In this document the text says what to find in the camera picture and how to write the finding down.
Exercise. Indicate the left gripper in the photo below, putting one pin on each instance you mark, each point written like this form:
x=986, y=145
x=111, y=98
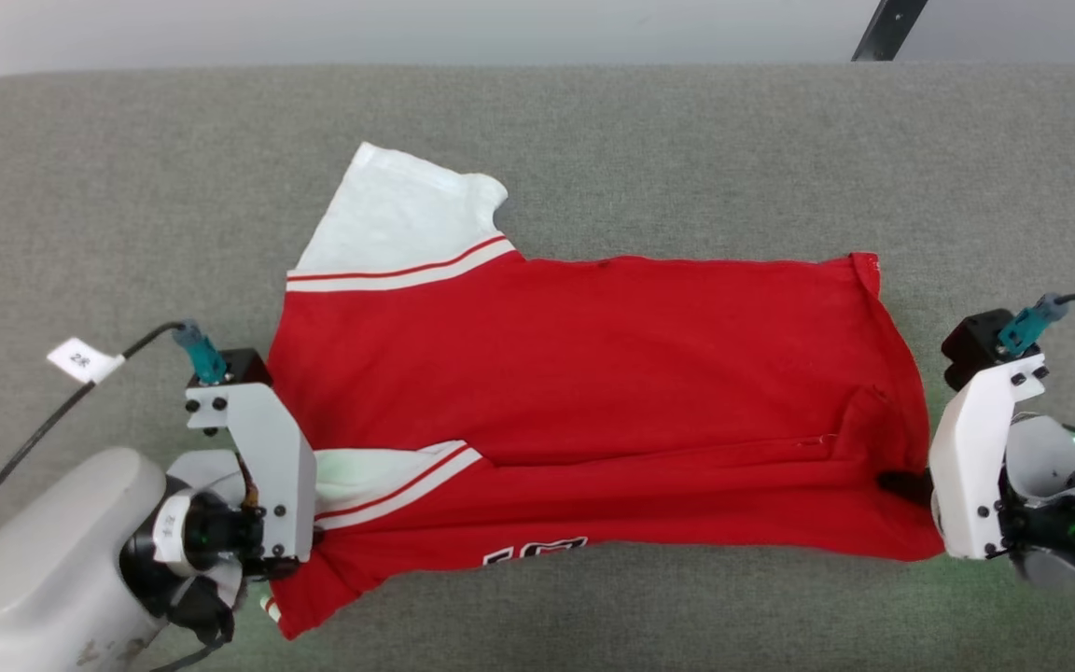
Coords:
x=267, y=467

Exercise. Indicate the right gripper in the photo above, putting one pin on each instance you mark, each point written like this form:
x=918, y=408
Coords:
x=967, y=467

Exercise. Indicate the red and white jersey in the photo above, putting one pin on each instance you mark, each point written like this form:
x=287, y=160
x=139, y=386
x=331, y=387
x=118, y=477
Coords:
x=593, y=355

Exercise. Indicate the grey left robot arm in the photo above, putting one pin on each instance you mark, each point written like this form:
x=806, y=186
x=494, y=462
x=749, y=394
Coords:
x=34, y=579

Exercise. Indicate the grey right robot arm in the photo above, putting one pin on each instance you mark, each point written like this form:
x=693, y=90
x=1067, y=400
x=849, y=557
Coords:
x=1060, y=467

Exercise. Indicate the black door stopper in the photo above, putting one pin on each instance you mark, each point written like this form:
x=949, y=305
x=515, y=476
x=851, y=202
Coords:
x=890, y=28

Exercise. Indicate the grey fabric sofa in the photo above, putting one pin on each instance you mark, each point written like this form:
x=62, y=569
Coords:
x=593, y=140

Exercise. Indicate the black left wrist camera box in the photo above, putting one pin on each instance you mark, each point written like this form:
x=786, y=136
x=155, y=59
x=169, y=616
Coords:
x=244, y=366

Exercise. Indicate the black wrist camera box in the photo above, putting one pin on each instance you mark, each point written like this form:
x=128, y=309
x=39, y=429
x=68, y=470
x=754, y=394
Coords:
x=971, y=341
x=244, y=366

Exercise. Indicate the teal left camera connector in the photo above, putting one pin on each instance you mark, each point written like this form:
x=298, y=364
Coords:
x=202, y=353

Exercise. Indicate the teal camera connector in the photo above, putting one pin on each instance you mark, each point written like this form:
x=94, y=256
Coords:
x=1023, y=327
x=202, y=353

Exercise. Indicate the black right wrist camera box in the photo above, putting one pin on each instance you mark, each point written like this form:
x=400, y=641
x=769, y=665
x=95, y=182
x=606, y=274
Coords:
x=971, y=341

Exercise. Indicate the teal right camera connector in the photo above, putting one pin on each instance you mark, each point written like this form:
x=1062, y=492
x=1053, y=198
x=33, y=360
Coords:
x=1023, y=327

